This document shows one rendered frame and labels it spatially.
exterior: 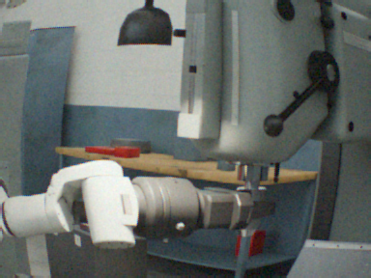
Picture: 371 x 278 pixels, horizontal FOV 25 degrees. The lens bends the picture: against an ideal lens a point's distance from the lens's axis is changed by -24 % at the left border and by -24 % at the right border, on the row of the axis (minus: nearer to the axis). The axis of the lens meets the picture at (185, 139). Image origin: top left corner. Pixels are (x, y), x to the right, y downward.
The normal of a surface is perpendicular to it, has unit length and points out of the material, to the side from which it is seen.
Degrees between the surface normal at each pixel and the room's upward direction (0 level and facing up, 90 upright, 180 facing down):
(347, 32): 90
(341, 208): 90
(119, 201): 67
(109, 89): 90
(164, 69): 90
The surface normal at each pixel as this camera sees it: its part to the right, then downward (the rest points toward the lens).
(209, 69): 0.67, 0.07
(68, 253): -0.79, -0.01
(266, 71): 0.05, 0.06
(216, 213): 0.48, 0.07
